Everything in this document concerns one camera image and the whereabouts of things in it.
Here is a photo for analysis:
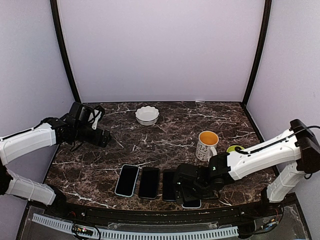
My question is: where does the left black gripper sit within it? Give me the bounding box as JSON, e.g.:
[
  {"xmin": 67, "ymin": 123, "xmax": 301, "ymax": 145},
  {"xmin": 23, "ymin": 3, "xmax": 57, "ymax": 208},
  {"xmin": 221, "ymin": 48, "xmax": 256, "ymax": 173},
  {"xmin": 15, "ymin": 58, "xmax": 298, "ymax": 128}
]
[{"xmin": 74, "ymin": 124, "xmax": 111, "ymax": 148}]

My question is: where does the light blue smartphone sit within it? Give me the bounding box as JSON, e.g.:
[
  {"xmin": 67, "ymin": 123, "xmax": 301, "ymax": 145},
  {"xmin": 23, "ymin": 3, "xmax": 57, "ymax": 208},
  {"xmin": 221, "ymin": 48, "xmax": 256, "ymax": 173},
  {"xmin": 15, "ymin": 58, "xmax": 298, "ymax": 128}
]
[{"xmin": 181, "ymin": 199, "xmax": 202, "ymax": 209}]

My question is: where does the purple smartphone dark screen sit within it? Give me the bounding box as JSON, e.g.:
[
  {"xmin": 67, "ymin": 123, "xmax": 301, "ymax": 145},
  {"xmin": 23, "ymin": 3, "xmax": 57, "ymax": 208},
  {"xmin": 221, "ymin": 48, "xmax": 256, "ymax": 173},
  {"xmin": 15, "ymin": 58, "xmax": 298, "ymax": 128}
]
[{"xmin": 162, "ymin": 169, "xmax": 176, "ymax": 202}]

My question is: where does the light blue phone case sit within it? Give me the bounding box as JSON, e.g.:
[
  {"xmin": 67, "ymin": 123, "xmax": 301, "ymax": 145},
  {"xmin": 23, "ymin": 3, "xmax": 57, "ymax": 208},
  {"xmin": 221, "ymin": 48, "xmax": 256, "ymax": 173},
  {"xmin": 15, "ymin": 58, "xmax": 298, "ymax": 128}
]
[{"xmin": 114, "ymin": 163, "xmax": 140, "ymax": 198}]

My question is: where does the small dark phone case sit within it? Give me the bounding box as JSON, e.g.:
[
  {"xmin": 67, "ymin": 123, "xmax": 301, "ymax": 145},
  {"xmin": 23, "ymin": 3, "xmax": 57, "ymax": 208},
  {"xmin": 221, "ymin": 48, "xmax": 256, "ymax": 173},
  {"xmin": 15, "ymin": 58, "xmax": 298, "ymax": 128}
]
[{"xmin": 115, "ymin": 164, "xmax": 139, "ymax": 198}]

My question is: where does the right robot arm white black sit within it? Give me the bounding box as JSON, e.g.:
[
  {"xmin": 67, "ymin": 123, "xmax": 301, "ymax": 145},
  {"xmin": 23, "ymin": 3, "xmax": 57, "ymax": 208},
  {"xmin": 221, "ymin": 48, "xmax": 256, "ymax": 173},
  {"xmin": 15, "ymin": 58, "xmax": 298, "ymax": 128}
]
[{"xmin": 173, "ymin": 119, "xmax": 320, "ymax": 217}]

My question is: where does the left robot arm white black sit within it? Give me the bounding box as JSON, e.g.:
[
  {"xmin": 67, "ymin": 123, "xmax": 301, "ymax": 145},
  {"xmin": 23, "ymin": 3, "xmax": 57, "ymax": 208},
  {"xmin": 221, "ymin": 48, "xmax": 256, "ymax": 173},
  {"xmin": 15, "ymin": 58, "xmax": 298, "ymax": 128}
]
[{"xmin": 0, "ymin": 102, "xmax": 111, "ymax": 218}]

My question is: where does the white fluted ceramic bowl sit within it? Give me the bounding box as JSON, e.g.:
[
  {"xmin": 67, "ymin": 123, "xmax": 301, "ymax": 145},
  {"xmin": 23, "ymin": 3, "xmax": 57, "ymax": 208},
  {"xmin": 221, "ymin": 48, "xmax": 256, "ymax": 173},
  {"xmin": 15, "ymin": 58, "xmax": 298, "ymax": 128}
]
[{"xmin": 135, "ymin": 105, "xmax": 160, "ymax": 126}]

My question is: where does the white patterned mug yellow inside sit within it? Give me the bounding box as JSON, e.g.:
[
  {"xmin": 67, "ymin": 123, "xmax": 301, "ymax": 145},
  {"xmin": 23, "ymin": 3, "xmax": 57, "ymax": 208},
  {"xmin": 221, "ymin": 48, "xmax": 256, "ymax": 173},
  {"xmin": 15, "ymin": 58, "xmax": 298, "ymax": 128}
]
[{"xmin": 195, "ymin": 130, "xmax": 219, "ymax": 162}]

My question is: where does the lime green bowl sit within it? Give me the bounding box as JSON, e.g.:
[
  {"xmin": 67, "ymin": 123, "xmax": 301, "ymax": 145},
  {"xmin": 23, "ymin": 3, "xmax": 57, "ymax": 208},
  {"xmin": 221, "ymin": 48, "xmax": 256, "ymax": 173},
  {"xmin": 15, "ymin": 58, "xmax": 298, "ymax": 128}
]
[{"xmin": 226, "ymin": 145, "xmax": 245, "ymax": 153}]

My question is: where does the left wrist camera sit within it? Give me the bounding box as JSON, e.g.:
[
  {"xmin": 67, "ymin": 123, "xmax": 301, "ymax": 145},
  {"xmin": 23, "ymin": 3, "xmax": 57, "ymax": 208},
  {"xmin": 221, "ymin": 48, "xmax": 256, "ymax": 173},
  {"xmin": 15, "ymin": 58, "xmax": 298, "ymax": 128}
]
[{"xmin": 89, "ymin": 105, "xmax": 105, "ymax": 130}]

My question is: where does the white slotted cable duct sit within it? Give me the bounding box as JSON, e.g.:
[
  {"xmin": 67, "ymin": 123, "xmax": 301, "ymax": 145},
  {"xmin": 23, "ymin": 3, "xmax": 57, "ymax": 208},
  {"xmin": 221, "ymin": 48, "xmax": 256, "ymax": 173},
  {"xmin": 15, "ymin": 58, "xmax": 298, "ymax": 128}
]
[{"xmin": 31, "ymin": 213, "xmax": 239, "ymax": 240}]

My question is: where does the black front rail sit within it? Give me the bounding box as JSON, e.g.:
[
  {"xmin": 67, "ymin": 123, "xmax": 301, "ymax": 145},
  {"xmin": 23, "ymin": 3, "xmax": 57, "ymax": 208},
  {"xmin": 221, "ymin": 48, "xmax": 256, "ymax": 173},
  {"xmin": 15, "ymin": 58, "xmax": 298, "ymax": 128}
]
[{"xmin": 64, "ymin": 202, "xmax": 263, "ymax": 226}]

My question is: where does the left black frame post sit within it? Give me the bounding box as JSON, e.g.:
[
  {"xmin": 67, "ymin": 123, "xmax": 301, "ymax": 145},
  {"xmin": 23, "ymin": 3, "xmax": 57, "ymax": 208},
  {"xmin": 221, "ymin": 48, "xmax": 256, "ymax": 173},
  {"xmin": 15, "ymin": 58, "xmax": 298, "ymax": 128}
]
[{"xmin": 49, "ymin": 0, "xmax": 82, "ymax": 103}]

